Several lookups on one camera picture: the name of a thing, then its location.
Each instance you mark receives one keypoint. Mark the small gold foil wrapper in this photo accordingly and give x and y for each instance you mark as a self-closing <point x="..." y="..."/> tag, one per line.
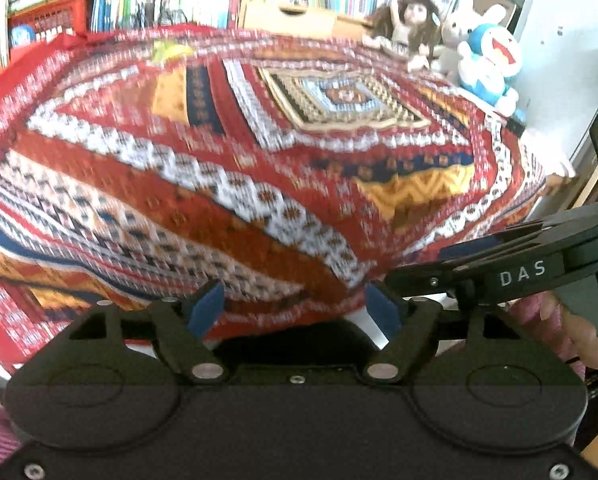
<point x="171" y="51"/>

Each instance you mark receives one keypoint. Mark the red patterned tablecloth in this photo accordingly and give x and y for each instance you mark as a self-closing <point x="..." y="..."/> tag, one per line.
<point x="229" y="160"/>

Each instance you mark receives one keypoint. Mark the brown monkey plush toy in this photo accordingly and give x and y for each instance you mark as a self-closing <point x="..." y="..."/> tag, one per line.
<point x="411" y="25"/>

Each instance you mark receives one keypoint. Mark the red plastic crate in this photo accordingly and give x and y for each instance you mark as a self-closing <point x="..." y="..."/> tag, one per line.
<point x="54" y="15"/>

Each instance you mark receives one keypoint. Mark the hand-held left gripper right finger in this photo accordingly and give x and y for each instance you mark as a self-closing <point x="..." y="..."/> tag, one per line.
<point x="383" y="312"/>

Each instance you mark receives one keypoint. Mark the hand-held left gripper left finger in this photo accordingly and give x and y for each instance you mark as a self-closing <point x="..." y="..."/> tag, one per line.
<point x="206" y="310"/>

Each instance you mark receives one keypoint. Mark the blue cat plush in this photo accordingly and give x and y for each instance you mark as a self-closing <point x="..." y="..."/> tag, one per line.
<point x="489" y="60"/>

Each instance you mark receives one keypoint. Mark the white pink bunny plush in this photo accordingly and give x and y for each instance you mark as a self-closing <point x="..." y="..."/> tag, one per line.
<point x="454" y="35"/>

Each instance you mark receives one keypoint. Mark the person's right hand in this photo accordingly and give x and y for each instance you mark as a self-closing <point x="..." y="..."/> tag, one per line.
<point x="579" y="332"/>

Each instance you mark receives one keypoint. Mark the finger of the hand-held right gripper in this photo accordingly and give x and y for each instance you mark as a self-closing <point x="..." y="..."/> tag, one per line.
<point x="459" y="252"/>
<point x="419" y="277"/>

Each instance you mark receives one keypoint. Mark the wooden drawer organizer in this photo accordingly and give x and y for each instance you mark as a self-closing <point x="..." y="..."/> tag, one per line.
<point x="299" y="22"/>

